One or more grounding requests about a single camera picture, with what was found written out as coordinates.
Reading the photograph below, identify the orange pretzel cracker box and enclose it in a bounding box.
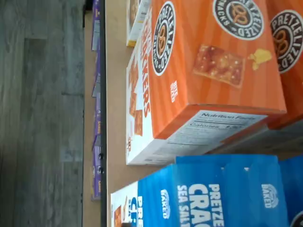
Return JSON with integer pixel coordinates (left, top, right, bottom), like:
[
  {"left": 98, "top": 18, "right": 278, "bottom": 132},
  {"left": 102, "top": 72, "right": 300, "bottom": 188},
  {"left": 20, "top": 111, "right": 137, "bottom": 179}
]
[
  {"left": 125, "top": 0, "right": 288, "bottom": 166},
  {"left": 266, "top": 0, "right": 303, "bottom": 130}
]

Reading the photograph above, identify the white box with yellow edge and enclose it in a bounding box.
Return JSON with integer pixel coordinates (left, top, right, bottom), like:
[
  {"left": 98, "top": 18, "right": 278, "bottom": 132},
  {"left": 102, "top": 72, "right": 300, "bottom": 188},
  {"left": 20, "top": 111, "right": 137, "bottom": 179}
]
[{"left": 126, "top": 0, "right": 152, "bottom": 47}]

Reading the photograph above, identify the blue white pretzel cracker box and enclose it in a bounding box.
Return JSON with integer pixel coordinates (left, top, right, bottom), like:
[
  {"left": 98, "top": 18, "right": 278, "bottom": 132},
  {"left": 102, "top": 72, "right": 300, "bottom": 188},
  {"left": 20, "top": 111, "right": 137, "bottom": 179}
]
[
  {"left": 277, "top": 157, "right": 303, "bottom": 227},
  {"left": 110, "top": 155, "right": 291, "bottom": 227}
]

